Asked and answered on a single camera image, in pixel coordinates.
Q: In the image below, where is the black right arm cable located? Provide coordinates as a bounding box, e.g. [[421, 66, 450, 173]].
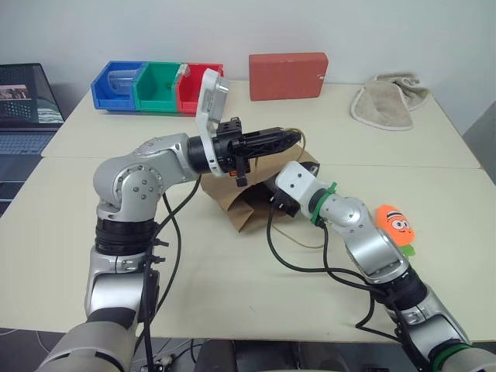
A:
[[266, 201, 393, 330]]

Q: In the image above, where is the blue plastic bin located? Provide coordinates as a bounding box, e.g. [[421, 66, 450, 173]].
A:
[[91, 60, 150, 112]]

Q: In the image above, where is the green plastic bin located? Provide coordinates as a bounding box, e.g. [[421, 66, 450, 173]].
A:
[[133, 61, 185, 113]]

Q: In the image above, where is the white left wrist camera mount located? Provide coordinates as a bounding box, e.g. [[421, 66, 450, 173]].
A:
[[195, 68, 230, 178]]

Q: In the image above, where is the red-brown rectangular box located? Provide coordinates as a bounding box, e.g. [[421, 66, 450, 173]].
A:
[[248, 52, 329, 102]]

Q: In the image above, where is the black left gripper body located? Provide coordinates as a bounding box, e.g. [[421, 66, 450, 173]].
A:
[[215, 115, 253, 188]]

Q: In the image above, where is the brown paper bag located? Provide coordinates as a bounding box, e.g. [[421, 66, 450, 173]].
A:
[[200, 127, 334, 250]]

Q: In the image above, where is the orange plush toy with face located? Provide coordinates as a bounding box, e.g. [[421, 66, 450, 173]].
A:
[[374, 204, 418, 257]]

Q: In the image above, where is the beige folded towel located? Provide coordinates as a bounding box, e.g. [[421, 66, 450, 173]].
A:
[[350, 72, 430, 132]]

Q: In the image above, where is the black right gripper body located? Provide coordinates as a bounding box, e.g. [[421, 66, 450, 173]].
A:
[[269, 185, 301, 219]]

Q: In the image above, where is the open laptop computer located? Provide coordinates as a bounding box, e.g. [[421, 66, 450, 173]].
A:
[[0, 63, 65, 218]]

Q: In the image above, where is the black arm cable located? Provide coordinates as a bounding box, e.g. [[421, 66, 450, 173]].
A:
[[266, 201, 393, 330], [141, 172, 205, 372]]

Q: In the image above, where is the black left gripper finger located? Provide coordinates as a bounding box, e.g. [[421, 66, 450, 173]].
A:
[[236, 136, 301, 158], [242, 126, 301, 146]]

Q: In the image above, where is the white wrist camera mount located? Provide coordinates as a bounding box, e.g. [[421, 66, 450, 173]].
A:
[[277, 161, 322, 218], [195, 68, 230, 178]]

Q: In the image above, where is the green wrist cable clip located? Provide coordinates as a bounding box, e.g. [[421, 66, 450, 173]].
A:
[[309, 181, 339, 228]]

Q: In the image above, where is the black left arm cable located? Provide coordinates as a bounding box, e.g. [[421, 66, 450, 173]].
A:
[[141, 172, 205, 372]]

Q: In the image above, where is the red plastic bin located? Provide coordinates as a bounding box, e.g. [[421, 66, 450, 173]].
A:
[[176, 63, 226, 116]]

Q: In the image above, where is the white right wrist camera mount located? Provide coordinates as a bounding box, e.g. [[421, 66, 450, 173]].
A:
[[277, 161, 322, 218]]

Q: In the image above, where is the clear plastic cup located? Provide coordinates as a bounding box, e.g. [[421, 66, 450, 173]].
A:
[[106, 68, 140, 96]]

